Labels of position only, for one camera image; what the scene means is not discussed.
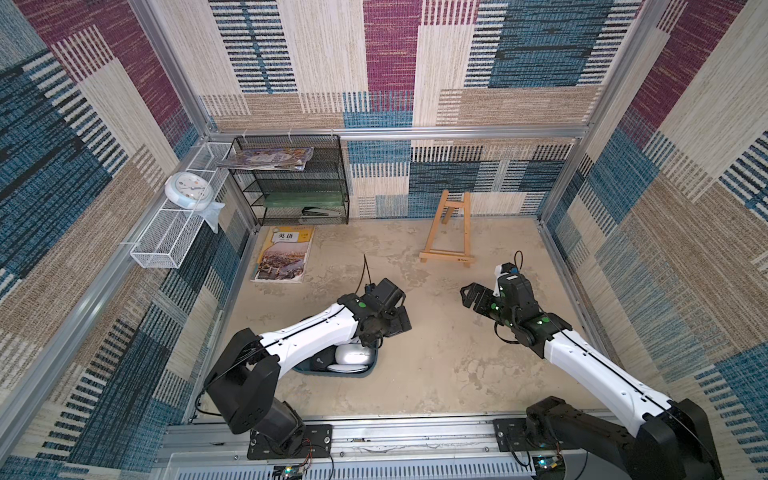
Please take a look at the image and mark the wooden mini easel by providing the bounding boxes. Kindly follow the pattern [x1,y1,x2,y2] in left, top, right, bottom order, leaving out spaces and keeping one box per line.
[418,190,476,268]

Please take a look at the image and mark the white round clock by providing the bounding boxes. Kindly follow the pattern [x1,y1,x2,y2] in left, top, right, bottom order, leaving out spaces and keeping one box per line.
[164,171,214,211]

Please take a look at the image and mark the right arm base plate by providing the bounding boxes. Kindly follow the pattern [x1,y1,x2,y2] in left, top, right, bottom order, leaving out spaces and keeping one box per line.
[492,417,556,453]

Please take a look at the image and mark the yellow textbook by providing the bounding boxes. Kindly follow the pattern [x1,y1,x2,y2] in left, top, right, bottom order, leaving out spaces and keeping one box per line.
[250,226,315,283]

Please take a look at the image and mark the black wire mesh shelf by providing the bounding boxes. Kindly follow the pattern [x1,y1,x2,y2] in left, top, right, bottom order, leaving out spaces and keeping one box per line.
[227,134,350,227]

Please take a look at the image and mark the teal storage box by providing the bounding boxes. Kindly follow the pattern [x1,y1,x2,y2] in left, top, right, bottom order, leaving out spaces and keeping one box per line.
[293,343,378,378]

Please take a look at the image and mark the magazine on shelf top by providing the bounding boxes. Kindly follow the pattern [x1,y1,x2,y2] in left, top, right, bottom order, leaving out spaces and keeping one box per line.
[217,147,314,171]

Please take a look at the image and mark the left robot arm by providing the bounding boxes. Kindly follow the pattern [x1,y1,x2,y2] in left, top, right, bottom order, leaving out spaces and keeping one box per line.
[202,278,411,459]

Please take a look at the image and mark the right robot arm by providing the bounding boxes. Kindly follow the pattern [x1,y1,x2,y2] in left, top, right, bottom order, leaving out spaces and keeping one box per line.
[460,263,723,479]

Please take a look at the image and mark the white rounded mouse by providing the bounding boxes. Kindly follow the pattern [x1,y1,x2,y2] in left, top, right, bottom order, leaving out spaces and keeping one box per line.
[327,343,376,374]

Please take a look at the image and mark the black stapler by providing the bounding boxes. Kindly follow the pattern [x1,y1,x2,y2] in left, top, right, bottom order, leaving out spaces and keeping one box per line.
[301,206,342,218]

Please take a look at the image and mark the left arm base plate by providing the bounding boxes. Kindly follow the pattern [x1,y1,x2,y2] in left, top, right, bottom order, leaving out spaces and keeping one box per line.
[246,423,333,461]

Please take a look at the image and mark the white wire wall basket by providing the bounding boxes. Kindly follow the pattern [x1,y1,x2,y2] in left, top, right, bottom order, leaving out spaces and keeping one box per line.
[131,142,233,269]

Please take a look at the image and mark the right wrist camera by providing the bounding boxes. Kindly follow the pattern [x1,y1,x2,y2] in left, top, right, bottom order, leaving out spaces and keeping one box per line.
[494,262,519,297]

